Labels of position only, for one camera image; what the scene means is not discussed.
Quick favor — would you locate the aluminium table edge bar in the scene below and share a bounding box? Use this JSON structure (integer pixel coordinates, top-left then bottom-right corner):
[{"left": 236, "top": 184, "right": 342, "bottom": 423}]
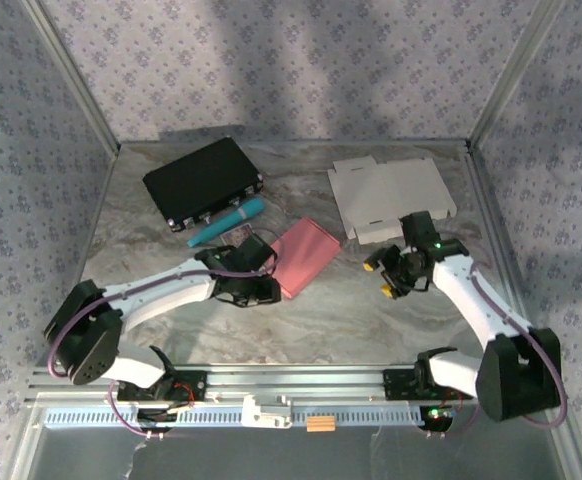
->
[{"left": 465, "top": 147, "right": 555, "bottom": 366}]

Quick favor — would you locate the pink paper box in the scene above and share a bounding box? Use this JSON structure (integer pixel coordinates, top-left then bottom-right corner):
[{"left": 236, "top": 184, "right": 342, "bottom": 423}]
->
[{"left": 269, "top": 217, "right": 342, "bottom": 301}]

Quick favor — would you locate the aluminium frame post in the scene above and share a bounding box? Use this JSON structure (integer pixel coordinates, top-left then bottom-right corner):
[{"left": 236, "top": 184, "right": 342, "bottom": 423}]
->
[
  {"left": 465, "top": 0, "right": 570, "bottom": 151},
  {"left": 20, "top": 0, "right": 122, "bottom": 154}
]

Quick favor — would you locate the printed booklet with Chinese text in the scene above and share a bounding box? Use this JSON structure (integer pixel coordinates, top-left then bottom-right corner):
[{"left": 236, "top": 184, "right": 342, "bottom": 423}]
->
[{"left": 220, "top": 225, "right": 255, "bottom": 247}]

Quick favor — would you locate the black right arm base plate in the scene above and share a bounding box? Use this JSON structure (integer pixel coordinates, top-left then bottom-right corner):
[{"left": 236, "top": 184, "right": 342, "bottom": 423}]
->
[{"left": 381, "top": 368, "right": 474, "bottom": 402}]

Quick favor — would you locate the white plastic bracket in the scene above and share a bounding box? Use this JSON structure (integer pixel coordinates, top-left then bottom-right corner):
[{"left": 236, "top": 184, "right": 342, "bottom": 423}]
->
[{"left": 240, "top": 393, "right": 294, "bottom": 430}]

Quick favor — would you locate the teal toy microphone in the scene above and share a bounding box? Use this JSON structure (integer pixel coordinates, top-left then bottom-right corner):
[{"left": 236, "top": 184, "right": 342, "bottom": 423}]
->
[{"left": 186, "top": 195, "right": 266, "bottom": 249}]

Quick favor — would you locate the aluminium mounting rail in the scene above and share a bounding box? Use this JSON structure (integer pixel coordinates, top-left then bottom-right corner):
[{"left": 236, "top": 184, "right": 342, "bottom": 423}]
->
[{"left": 25, "top": 364, "right": 570, "bottom": 405}]

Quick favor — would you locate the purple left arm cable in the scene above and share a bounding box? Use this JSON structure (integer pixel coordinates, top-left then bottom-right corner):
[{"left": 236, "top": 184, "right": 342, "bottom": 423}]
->
[{"left": 50, "top": 227, "right": 280, "bottom": 441}]

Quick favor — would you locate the black controller board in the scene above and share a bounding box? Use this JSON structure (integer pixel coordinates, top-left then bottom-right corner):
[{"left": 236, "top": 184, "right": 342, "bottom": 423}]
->
[
  {"left": 419, "top": 403, "right": 456, "bottom": 432},
  {"left": 135, "top": 403, "right": 195, "bottom": 427}
]

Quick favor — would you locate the grey metal plate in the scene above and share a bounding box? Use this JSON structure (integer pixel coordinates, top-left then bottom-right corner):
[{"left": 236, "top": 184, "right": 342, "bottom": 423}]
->
[{"left": 13, "top": 399, "right": 582, "bottom": 480}]

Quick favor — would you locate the black ribbed metal case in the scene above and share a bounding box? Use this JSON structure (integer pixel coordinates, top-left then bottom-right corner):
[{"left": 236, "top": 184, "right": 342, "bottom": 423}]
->
[{"left": 142, "top": 137, "right": 265, "bottom": 235}]

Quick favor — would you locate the white cardboard box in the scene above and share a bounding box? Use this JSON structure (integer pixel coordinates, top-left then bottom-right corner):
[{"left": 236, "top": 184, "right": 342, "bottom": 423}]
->
[{"left": 326, "top": 156, "right": 458, "bottom": 245}]

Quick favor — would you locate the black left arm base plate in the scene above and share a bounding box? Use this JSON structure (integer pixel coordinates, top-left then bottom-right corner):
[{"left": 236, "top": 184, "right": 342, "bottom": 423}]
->
[{"left": 115, "top": 368, "right": 208, "bottom": 404}]

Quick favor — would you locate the white slotted cable duct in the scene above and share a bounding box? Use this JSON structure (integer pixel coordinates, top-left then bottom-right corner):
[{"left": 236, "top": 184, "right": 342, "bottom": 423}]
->
[{"left": 43, "top": 405, "right": 425, "bottom": 429}]

